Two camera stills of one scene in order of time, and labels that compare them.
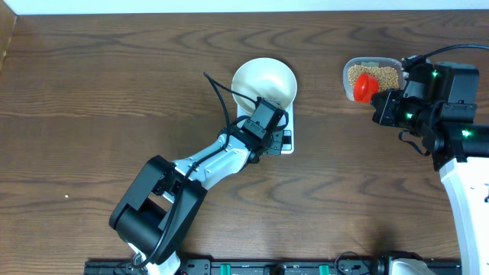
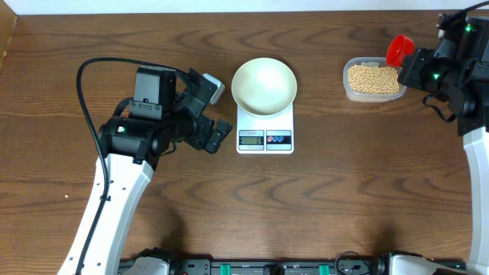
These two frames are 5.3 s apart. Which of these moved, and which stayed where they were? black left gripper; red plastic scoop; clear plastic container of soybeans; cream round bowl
Moved: red plastic scoop; black left gripper
Stayed: clear plastic container of soybeans; cream round bowl
